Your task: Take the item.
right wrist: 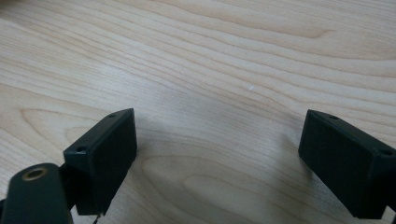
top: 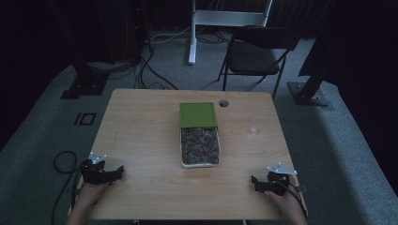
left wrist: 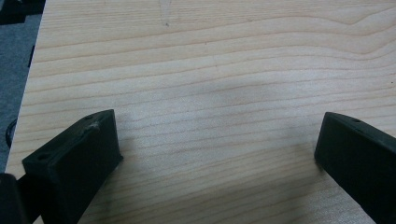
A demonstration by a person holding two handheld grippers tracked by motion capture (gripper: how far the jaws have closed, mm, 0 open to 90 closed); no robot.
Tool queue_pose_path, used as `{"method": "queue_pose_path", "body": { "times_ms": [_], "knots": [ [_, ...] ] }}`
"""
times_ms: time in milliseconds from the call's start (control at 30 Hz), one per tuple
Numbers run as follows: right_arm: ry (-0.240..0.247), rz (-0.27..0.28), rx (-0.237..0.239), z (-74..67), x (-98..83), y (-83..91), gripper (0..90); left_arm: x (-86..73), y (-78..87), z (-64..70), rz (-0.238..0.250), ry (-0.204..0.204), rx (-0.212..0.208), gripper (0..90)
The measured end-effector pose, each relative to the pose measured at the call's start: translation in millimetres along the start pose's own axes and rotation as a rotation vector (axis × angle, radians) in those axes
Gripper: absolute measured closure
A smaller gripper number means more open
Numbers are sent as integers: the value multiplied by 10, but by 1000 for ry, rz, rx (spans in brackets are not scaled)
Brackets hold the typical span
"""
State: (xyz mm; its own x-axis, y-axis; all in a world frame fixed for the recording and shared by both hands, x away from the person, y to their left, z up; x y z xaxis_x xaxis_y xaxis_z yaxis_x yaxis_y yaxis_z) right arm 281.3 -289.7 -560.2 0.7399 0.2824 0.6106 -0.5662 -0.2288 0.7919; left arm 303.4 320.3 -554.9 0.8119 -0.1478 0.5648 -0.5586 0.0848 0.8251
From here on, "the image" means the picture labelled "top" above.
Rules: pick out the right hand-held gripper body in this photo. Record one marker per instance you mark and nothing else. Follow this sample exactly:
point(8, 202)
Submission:
point(278, 179)

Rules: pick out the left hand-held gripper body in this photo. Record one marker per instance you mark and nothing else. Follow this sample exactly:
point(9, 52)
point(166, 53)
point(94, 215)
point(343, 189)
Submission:
point(94, 173)

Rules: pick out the person's left hand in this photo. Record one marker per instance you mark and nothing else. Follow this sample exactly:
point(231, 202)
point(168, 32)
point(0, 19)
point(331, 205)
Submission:
point(90, 193)

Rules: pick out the person's right hand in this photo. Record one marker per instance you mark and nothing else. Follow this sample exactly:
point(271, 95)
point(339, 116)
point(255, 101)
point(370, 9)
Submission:
point(289, 200)

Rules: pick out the small clear round object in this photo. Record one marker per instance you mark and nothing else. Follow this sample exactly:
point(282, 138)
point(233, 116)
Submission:
point(254, 131)

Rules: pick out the white drawer tray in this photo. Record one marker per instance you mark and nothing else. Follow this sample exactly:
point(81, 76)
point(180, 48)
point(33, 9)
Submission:
point(184, 165)

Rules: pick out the pile of dark small packets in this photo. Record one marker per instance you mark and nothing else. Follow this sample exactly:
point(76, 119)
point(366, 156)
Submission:
point(200, 146)

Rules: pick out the green drawer box sleeve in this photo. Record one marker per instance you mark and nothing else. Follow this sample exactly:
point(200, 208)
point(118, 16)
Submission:
point(197, 115)

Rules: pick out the black metal stand with base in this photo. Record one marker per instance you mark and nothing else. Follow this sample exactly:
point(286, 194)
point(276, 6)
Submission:
point(308, 90)
point(84, 82)

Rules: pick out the black folding chair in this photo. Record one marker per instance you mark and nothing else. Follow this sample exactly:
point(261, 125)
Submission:
point(255, 56)

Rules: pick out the black equipment tower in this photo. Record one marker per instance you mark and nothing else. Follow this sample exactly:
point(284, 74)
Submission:
point(133, 28)

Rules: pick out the white metal stand frame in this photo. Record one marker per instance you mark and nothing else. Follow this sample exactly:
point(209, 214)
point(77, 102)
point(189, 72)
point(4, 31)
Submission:
point(219, 18)

